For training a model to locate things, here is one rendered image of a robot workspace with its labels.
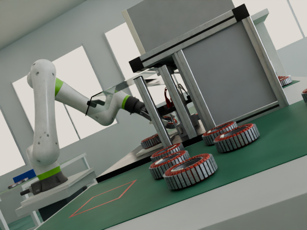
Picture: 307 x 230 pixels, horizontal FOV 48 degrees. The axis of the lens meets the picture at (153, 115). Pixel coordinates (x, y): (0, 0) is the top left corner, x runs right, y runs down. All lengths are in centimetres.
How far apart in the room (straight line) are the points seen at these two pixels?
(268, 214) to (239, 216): 4
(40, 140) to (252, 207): 136
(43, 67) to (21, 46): 563
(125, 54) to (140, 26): 509
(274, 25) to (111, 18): 285
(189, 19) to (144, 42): 19
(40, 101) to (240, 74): 99
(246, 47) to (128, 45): 531
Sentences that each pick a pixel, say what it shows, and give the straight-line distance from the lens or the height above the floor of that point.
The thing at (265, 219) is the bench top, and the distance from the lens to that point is 48.
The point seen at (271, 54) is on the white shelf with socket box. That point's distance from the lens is 252.
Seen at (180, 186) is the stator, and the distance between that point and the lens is 69.
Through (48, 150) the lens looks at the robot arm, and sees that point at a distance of 171.
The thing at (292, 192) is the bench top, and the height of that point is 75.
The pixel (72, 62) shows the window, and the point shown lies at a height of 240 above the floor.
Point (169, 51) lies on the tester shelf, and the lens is 122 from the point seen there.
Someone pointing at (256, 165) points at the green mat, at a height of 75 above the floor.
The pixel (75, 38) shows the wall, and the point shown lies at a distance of 685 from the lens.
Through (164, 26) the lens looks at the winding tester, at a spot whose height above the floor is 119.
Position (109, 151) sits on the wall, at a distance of 672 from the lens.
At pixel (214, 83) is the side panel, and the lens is 121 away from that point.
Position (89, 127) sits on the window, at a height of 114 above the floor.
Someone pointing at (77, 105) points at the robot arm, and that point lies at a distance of 198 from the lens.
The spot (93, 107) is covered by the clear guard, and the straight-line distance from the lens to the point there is 140.
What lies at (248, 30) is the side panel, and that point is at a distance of 121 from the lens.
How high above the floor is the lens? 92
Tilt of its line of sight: 1 degrees down
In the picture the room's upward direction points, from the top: 24 degrees counter-clockwise
